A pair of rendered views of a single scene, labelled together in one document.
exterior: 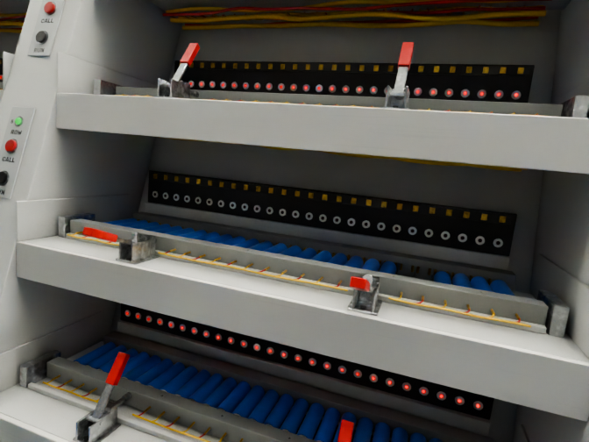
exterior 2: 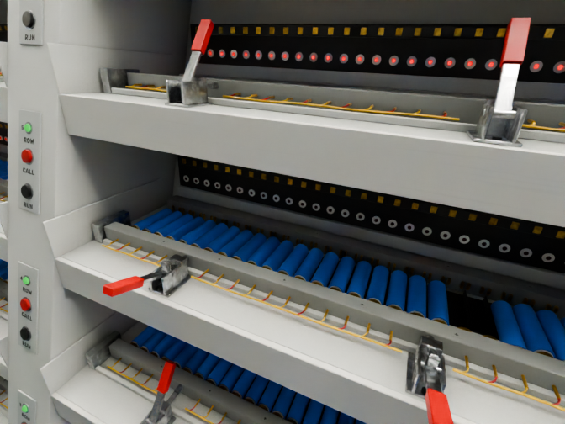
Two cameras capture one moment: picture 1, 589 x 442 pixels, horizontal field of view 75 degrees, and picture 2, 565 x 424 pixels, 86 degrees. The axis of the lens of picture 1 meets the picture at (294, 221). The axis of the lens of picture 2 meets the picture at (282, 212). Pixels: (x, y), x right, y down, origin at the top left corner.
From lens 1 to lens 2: 0.20 m
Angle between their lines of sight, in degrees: 17
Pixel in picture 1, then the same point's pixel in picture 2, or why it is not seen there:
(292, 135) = (340, 169)
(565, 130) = not seen: outside the picture
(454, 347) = not seen: outside the picture
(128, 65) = (138, 39)
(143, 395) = (192, 390)
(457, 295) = (542, 374)
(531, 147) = not seen: outside the picture
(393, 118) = (496, 161)
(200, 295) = (236, 344)
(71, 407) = (133, 394)
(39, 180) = (63, 193)
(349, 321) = (409, 410)
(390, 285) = (453, 347)
